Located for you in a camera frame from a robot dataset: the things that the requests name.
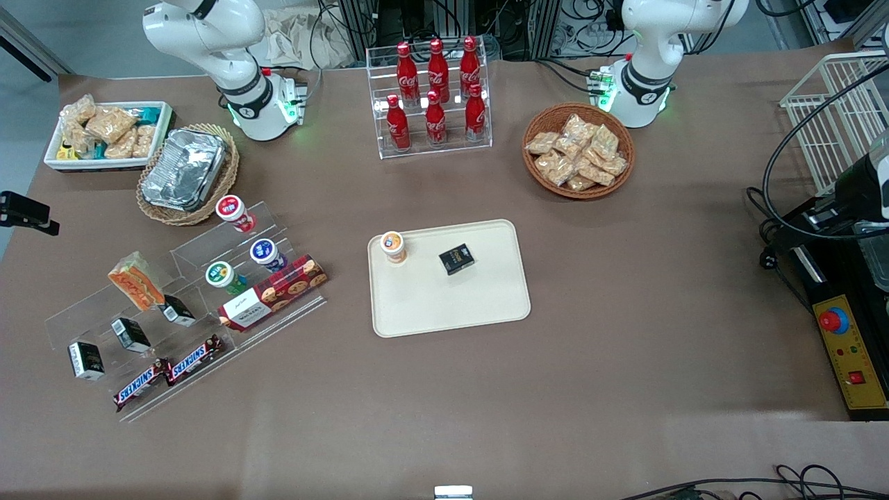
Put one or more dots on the clear acrylic bottle rack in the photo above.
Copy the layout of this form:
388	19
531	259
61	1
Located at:
451	149

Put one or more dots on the red lid snack cup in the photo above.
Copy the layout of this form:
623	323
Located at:
231	208

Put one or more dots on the light oval wicker basket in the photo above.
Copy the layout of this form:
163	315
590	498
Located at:
233	163

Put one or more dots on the white rectangular bin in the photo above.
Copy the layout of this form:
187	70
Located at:
161	128

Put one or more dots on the brown round wicker basket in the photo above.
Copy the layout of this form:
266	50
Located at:
538	182

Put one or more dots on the black yellow control box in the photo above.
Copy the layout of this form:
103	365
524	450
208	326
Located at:
851	354

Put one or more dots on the red cola bottle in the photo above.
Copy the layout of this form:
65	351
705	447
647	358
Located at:
435	123
469	64
407	69
475	117
437	66
398	128

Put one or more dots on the crumpled beige cloth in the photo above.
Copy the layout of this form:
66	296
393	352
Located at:
298	38

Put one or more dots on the clear acrylic tiered stand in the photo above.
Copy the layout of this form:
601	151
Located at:
208	243

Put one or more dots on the orange sandwich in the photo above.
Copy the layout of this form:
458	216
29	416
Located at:
137	283

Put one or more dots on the cream plastic tray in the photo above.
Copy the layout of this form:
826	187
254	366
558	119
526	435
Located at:
451	305

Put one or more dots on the small yellow packet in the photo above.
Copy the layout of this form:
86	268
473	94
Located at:
67	152

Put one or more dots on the teal snack packet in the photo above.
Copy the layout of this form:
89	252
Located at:
147	113

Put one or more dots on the tan snack packet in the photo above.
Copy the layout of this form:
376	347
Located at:
122	146
564	173
144	141
110	123
580	184
614	165
568	148
596	173
605	140
542	143
576	128
549	164
80	110

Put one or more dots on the red emergency stop button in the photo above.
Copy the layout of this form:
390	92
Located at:
833	321

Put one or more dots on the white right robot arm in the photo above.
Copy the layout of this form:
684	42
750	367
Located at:
243	97

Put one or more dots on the green lid snack cup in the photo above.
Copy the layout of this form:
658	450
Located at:
219	273

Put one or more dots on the aluminium frame rack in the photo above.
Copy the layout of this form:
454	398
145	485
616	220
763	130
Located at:
528	28

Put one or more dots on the Snickers chocolate bar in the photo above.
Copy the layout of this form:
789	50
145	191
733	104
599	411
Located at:
142	384
194	358

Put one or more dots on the blue lid snack cup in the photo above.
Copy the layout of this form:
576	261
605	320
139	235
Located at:
264	250

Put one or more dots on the red plaid cookie box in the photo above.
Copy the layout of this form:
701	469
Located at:
278	292

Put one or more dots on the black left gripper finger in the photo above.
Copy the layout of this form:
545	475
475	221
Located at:
28	212

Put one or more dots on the aluminium foil container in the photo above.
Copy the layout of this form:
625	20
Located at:
184	170

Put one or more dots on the orange lid snack cup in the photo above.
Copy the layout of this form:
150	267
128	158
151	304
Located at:
393	244

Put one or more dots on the grey metal beam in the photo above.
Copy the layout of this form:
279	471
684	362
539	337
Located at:
28	43

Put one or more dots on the small black box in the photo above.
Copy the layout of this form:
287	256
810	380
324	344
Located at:
130	335
179	312
456	259
86	360

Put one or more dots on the black grey machine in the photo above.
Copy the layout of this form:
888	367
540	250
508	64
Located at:
861	187

